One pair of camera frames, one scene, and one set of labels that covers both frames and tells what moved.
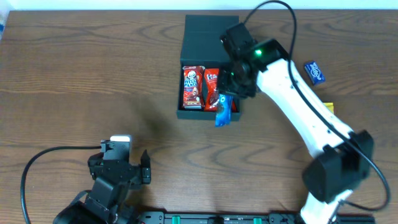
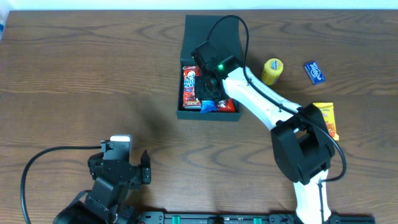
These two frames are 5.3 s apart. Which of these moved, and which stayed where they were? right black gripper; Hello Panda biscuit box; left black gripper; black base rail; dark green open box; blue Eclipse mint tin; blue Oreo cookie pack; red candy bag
Moved: blue Oreo cookie pack; right black gripper; red candy bag
Stayed: dark green open box; blue Eclipse mint tin; Hello Panda biscuit box; left black gripper; black base rail
